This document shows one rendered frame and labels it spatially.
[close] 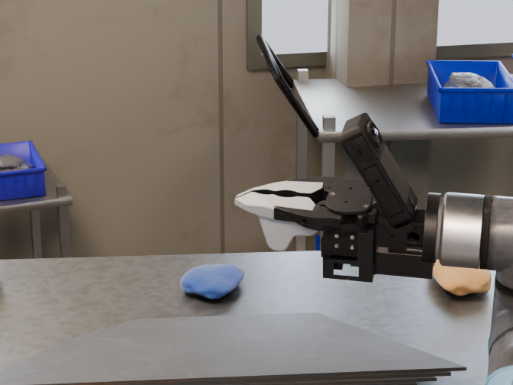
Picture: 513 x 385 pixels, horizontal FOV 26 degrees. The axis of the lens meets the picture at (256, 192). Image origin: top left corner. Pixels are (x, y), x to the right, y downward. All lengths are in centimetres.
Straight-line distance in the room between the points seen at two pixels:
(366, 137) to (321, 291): 84
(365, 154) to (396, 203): 6
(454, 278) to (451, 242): 79
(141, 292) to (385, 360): 47
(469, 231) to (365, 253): 11
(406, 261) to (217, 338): 60
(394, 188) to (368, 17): 250
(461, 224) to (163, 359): 66
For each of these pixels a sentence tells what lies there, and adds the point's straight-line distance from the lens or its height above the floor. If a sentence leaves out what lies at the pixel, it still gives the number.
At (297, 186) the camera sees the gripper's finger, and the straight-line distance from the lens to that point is 117.
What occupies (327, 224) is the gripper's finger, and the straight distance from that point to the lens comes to 111.
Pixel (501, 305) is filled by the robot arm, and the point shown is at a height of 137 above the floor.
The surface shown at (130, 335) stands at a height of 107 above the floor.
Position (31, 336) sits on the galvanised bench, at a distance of 178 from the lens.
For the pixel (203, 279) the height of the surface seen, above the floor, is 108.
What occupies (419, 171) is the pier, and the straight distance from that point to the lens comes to 379.
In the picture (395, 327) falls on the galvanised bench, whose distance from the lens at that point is 179.
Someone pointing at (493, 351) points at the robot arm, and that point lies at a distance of 109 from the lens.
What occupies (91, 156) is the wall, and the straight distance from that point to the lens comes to 379.
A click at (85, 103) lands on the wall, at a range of 373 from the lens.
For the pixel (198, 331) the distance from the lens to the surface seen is 171.
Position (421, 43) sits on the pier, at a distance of 366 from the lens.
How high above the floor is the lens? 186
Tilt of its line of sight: 20 degrees down
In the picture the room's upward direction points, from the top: straight up
